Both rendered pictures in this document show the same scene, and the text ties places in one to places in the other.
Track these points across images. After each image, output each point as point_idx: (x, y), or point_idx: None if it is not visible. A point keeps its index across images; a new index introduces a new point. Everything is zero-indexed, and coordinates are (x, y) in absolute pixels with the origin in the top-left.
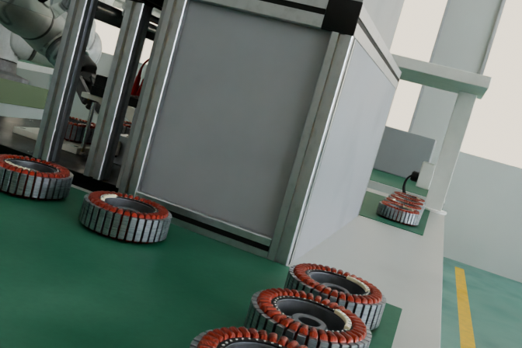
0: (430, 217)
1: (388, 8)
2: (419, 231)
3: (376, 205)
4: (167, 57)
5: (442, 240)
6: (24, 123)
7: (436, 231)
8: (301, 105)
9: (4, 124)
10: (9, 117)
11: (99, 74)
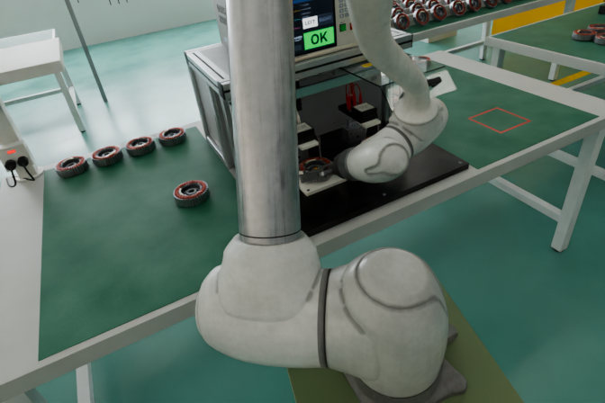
0: (89, 156)
1: None
2: (187, 129)
3: (135, 160)
4: None
5: (186, 124)
6: (393, 182)
7: (158, 134)
8: None
9: (410, 168)
10: (401, 189)
11: (375, 107)
